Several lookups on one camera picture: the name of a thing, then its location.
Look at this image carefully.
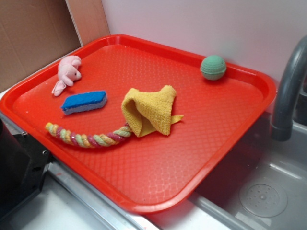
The green rubber ball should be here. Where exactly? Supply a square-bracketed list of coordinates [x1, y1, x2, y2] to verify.
[200, 55, 227, 81]

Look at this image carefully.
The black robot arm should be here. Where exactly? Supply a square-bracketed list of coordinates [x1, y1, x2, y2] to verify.
[0, 121, 50, 220]

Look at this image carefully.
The pink plush bunny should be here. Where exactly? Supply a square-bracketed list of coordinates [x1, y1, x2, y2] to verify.
[52, 56, 82, 96]

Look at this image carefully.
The grey sink basin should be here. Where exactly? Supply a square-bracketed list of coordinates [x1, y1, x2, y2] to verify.
[190, 117, 307, 230]

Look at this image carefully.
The grey faucet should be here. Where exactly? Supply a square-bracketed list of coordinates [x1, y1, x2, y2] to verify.
[270, 36, 307, 141]

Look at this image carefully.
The brown cardboard panel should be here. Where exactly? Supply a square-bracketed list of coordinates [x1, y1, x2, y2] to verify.
[0, 0, 110, 92]

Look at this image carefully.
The blue sponge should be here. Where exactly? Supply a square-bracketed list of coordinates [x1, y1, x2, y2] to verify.
[61, 91, 107, 115]

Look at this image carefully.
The yellow cloth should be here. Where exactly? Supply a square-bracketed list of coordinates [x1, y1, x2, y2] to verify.
[121, 85, 183, 137]

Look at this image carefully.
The multicolour braided rope toy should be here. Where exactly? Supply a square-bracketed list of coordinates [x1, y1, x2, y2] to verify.
[45, 122, 133, 149]

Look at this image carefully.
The red plastic tray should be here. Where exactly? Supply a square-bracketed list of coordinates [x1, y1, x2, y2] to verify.
[0, 35, 276, 214]

